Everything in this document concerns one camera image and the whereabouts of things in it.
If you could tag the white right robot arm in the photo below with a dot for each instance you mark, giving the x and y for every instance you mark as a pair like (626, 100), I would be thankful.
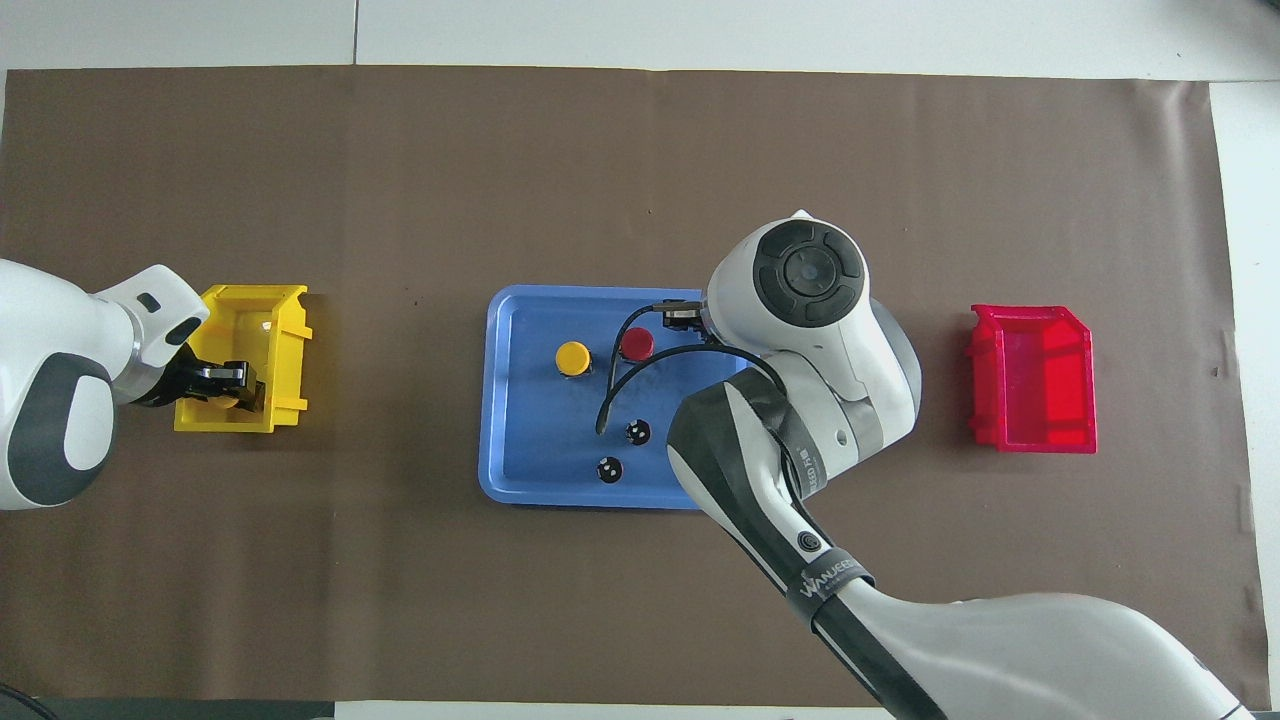
(830, 380)

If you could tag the small black cylinder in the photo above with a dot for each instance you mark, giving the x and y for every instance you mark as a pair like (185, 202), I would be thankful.
(609, 469)
(637, 432)

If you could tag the yellow push button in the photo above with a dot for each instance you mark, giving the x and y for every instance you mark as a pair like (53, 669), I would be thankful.
(573, 358)
(228, 403)

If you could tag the yellow plastic bin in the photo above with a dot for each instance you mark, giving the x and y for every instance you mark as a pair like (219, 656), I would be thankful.
(250, 320)

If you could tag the brown table mat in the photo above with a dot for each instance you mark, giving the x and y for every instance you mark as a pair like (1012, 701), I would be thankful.
(640, 170)

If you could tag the red push button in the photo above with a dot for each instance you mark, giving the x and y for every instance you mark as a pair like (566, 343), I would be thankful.
(637, 343)

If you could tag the blue plastic tray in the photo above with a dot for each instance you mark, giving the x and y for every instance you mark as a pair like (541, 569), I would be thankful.
(540, 440)

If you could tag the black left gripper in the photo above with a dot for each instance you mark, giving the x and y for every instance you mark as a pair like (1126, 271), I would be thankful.
(180, 380)

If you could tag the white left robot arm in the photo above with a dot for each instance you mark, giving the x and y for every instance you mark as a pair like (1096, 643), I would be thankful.
(50, 400)

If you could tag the red plastic bin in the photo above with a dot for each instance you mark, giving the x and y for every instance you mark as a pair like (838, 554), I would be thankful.
(1035, 385)

